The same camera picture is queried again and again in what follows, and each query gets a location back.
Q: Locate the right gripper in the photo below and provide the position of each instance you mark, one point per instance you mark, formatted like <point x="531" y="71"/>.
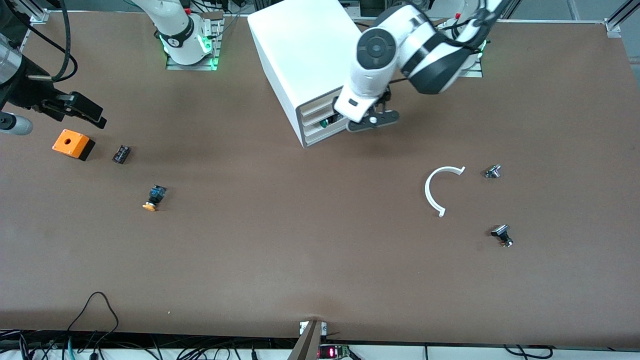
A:
<point x="28" y="92"/>

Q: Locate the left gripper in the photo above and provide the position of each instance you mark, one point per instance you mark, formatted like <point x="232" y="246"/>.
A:
<point x="335" y="117"/>

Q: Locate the white plastic drawer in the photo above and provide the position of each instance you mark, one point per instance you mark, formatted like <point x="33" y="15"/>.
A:
<point x="317" y="102"/>

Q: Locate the orange push button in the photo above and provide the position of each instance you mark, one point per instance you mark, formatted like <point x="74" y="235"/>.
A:
<point x="152" y="199"/>

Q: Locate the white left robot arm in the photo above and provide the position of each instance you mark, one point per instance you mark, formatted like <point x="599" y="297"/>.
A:
<point x="400" y="50"/>

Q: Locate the green push button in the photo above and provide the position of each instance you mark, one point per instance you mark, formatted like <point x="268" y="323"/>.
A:
<point x="327" y="122"/>

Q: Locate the white drawer cabinet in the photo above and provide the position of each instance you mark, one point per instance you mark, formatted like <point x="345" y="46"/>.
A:
<point x="300" y="45"/>

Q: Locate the black silver push button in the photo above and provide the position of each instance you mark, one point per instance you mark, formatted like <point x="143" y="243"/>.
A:
<point x="501" y="233"/>

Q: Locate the small black contact block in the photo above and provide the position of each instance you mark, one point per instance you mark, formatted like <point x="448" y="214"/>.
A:
<point x="121" y="153"/>

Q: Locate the small silver metal part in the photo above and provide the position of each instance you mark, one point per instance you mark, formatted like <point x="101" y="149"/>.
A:
<point x="493" y="171"/>

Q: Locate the device with red display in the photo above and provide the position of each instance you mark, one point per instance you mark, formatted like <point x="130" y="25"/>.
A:
<point x="334" y="352"/>

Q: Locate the orange button enclosure box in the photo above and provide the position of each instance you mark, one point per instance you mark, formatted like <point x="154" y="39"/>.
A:
<point x="70" y="142"/>

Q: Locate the aluminium frame profile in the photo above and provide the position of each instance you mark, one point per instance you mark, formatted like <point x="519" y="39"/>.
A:
<point x="620" y="20"/>
<point x="39" y="15"/>

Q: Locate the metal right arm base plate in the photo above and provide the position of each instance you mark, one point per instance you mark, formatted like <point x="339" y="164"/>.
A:
<point x="192" y="65"/>

